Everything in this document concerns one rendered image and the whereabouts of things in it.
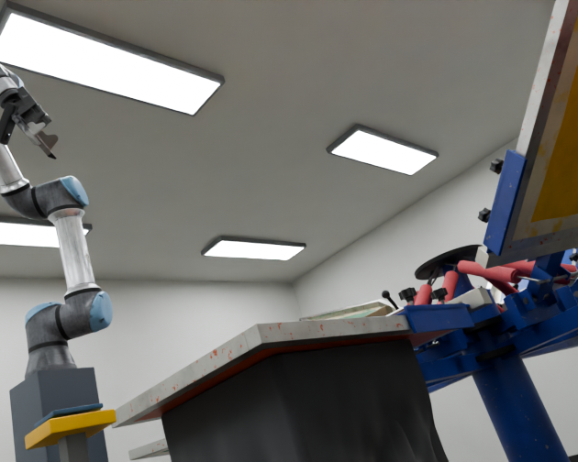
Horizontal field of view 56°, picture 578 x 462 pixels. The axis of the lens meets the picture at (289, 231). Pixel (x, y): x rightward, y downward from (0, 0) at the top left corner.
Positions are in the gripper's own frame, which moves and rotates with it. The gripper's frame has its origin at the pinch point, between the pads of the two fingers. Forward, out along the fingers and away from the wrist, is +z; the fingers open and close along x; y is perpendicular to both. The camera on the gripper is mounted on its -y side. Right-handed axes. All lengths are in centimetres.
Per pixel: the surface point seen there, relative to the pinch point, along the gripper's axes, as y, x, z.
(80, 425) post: -23, -50, 66
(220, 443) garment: -7, -40, 88
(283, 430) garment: 5, -54, 91
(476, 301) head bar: 67, -14, 111
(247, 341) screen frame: 11, -60, 73
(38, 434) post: -31, -49, 62
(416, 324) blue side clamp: 44, -33, 99
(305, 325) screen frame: 21, -55, 79
